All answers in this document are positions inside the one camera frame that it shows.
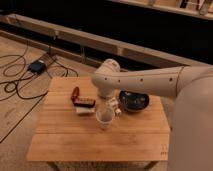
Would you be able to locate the dark power adapter box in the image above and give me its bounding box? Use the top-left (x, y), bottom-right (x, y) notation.
top-left (28, 61), bottom-right (46, 74)

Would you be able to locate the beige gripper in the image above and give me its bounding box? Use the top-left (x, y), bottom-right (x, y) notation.
top-left (97, 98), bottom-right (114, 116)

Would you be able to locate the black floor cable left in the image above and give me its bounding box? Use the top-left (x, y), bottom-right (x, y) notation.
top-left (0, 39), bottom-right (79, 144)

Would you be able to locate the dark ceramic bowl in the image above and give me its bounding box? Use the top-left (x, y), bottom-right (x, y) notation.
top-left (119, 91), bottom-right (150, 112)

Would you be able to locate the white ceramic cup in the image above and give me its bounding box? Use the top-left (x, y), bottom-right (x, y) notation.
top-left (96, 108), bottom-right (115, 130)

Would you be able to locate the white wrapped snack pack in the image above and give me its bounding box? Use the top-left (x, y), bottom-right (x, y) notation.
top-left (111, 98), bottom-right (122, 116)

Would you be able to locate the long wooden shelf beam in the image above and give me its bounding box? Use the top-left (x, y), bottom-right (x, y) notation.
top-left (0, 14), bottom-right (207, 67)

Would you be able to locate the white small packet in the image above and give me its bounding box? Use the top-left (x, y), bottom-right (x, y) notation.
top-left (76, 107), bottom-right (95, 116)

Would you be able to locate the red oval object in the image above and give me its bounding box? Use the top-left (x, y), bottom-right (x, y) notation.
top-left (71, 87), bottom-right (80, 102)

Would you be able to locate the wooden table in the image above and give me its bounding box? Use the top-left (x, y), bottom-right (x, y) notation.
top-left (27, 77), bottom-right (170, 162)

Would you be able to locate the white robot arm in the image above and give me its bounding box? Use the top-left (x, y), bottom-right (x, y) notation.
top-left (91, 59), bottom-right (213, 171)

